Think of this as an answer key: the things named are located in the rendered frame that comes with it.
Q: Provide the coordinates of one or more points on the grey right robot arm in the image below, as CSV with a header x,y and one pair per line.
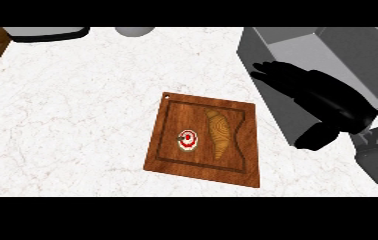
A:
x,y
367,150

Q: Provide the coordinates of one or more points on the brown wooden cutting board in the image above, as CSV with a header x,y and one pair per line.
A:
x,y
196,140

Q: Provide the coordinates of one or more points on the brown wooden panel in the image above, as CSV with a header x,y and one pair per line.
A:
x,y
3,39

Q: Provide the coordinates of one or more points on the red and white cupcake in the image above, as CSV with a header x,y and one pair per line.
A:
x,y
187,140

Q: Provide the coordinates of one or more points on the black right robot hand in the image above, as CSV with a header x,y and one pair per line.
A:
x,y
319,99

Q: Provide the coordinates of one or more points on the grey appliance with black rim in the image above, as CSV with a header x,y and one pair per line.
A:
x,y
45,33

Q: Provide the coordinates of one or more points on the golden brown croissant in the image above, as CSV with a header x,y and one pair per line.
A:
x,y
218,134

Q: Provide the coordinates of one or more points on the grey round object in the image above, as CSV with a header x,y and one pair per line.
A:
x,y
132,31

